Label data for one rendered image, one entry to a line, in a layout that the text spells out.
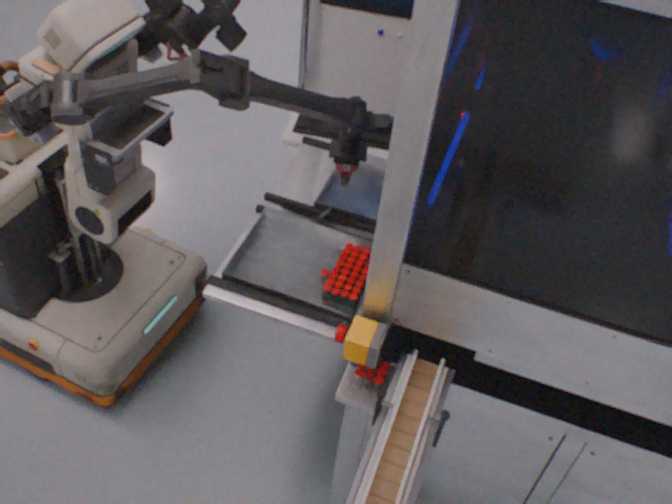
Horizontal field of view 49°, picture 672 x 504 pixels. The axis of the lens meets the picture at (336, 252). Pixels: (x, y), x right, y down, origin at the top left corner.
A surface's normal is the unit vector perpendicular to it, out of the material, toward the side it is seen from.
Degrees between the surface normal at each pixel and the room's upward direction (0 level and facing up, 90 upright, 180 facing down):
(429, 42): 90
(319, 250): 0
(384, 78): 90
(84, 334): 0
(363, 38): 90
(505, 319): 90
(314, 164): 0
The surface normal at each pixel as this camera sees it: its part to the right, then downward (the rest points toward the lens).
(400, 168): -0.34, 0.65
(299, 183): 0.08, -0.69
